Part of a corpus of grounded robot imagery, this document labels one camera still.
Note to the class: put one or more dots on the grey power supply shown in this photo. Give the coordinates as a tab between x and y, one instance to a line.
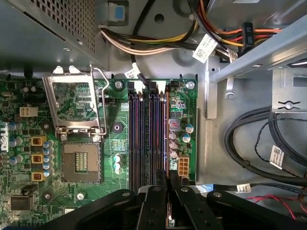
36	36

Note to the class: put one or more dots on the green motherboard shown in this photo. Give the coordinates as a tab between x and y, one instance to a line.
112	112

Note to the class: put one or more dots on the CPU socket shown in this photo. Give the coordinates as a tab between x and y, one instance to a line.
81	163

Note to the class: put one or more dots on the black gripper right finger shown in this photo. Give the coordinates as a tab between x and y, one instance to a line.
194	213

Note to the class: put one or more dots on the blue plastic case clip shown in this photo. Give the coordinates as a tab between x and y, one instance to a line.
119	13

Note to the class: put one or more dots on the metal socket cover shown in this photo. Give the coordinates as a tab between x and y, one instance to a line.
72	78

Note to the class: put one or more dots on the white four-pin power socket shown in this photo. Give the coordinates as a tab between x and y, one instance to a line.
28	111

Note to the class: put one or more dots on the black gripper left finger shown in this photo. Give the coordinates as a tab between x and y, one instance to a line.
153	210

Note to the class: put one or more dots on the cream eight-pin connector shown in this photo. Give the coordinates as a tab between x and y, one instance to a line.
184	167

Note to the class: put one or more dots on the black PC case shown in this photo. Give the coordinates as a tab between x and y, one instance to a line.
216	143

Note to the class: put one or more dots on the orange square inductor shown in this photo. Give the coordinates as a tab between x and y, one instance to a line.
38	141
38	176
37	158

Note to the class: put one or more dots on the black RAM slot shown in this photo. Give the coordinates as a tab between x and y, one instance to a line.
143	143
160	143
152	143
133	143

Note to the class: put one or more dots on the blue RAM stick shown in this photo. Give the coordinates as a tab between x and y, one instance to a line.
166	131

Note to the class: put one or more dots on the socket locking lever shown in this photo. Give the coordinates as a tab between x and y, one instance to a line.
104	115

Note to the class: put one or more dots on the grey metal drive cage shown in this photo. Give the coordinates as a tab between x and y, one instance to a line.
263	52

